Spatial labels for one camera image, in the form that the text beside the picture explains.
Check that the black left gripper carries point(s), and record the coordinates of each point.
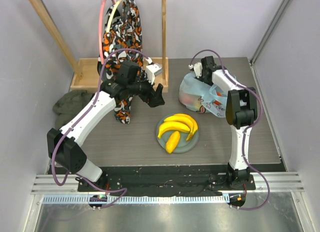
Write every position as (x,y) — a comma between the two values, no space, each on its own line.
(154,99)

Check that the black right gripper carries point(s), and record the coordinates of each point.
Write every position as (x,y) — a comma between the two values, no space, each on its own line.
(206,72)

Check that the light blue cartoon plastic bag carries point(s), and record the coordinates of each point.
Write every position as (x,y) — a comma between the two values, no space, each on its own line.
(199,97)

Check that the yellow fake banana bunch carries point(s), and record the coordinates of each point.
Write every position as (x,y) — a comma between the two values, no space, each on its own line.
(178,122)

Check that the yellow fake mango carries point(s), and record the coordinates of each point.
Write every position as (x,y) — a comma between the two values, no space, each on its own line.
(172,142)

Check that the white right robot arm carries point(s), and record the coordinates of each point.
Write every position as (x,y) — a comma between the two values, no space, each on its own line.
(241,112)

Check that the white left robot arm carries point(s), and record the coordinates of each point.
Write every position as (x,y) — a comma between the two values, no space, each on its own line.
(65,145)

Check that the orange fake fruit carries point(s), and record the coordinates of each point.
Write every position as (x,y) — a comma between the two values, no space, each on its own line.
(218,98)

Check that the grey-green round plate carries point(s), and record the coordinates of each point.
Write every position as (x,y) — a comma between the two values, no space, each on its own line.
(183,146)

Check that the orange camouflage patterned garment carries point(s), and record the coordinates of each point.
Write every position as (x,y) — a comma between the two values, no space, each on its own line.
(123,59)

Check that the wooden clothes rack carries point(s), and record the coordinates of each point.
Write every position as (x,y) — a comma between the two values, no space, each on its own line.
(73,24)

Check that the olive green crumpled cloth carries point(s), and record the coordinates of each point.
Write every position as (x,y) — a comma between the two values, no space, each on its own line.
(69,105)

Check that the cream clothes hanger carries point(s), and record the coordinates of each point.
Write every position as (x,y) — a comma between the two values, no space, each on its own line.
(109,23)

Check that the pink clothes hanger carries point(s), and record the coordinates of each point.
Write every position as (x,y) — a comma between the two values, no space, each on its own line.
(100,28)

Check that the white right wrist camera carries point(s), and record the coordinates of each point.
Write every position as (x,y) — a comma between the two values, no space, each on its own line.
(197,68)

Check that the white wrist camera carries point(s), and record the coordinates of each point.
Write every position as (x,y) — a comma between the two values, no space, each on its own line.
(197,68)
(152,70)

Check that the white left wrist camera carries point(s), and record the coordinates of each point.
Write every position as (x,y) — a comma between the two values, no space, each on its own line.
(152,70)

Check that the slotted white cable duct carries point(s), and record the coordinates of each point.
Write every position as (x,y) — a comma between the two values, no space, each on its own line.
(102,199)

